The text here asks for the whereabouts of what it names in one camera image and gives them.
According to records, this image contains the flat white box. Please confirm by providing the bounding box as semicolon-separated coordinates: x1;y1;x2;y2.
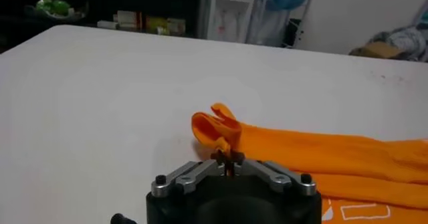
96;20;120;30

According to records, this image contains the white and red medicine box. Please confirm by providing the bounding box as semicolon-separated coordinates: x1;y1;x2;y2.
113;10;143;32

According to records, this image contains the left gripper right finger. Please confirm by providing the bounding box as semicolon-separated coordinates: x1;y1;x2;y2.
230;150;317;197

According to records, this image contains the black stand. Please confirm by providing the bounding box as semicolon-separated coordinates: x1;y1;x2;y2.
284;17;302;47

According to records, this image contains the white water dispenser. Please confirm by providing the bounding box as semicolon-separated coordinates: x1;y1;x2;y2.
203;0;257;44

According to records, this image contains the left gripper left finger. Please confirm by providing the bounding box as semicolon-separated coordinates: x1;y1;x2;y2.
150;148;231;198

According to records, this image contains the orange t-shirt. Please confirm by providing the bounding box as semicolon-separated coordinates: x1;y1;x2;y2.
191;102;428;224

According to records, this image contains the dark bowl with green items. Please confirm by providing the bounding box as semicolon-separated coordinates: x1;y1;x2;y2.
25;0;90;22

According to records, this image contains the white wire jug rack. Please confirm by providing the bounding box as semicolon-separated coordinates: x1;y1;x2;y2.
245;0;322;49

